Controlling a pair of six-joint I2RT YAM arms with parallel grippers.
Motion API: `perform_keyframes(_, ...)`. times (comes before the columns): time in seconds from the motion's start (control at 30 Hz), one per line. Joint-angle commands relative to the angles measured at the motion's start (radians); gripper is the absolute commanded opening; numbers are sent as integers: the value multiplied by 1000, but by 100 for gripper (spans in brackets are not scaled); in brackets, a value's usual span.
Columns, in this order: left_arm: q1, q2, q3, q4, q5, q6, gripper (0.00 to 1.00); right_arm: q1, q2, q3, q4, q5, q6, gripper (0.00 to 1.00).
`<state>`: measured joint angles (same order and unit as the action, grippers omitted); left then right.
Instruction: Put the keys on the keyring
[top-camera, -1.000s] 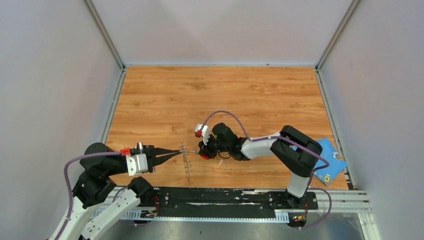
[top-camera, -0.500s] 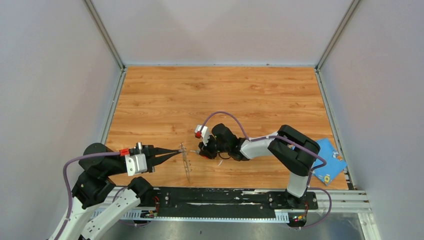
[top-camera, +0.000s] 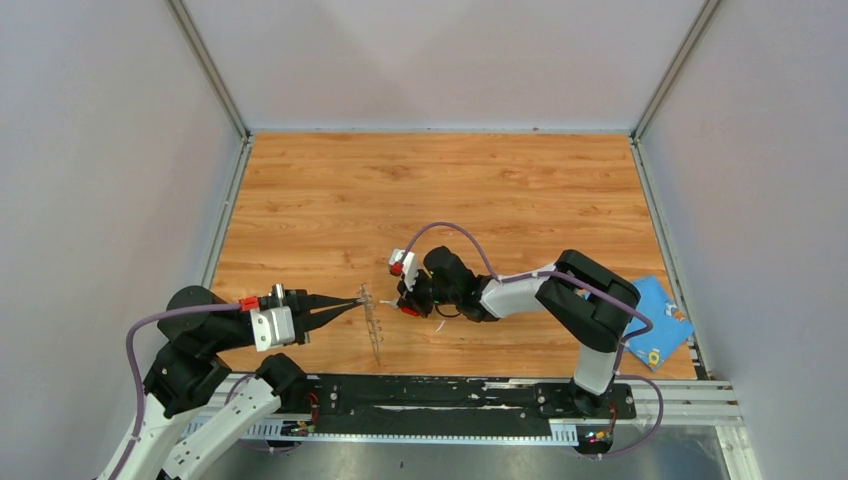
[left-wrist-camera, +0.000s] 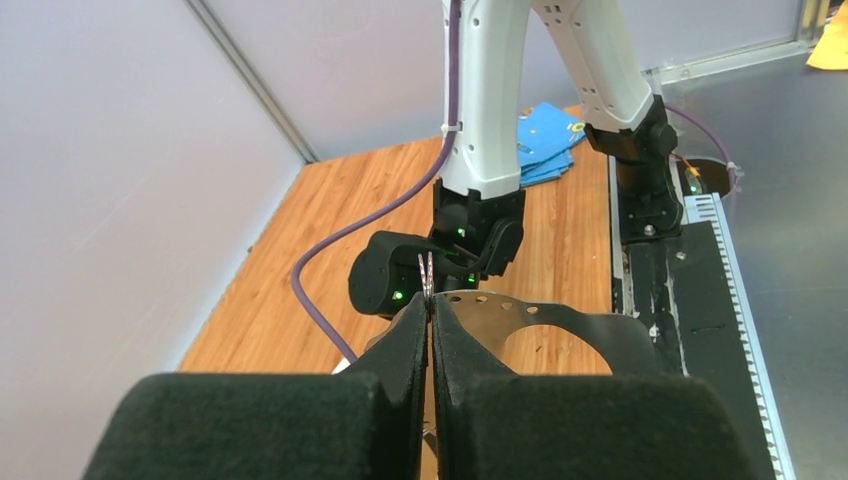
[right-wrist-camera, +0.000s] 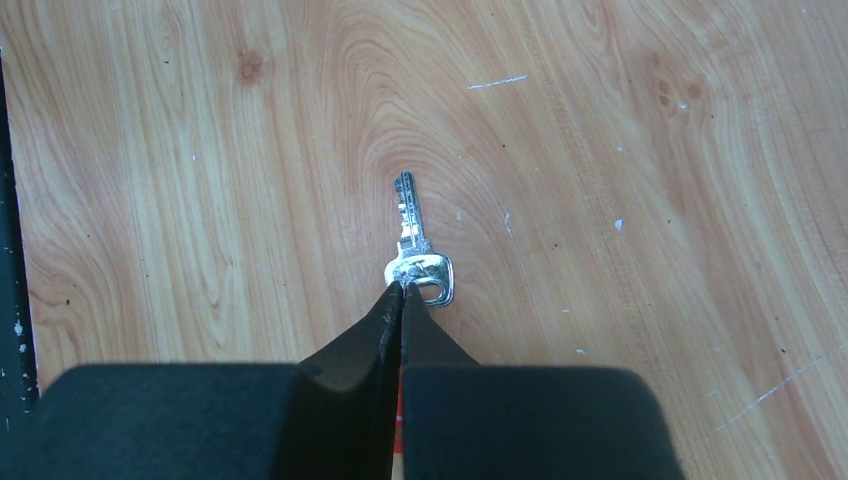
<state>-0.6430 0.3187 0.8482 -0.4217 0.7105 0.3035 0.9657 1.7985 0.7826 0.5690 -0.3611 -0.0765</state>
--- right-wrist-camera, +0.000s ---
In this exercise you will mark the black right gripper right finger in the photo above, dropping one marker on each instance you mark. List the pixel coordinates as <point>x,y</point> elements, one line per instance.
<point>465,420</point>

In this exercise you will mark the silver key with red tag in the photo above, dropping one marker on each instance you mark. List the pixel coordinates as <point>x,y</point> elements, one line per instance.
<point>417,263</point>

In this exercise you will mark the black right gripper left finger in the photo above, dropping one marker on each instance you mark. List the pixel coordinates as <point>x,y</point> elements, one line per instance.
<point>331,416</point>

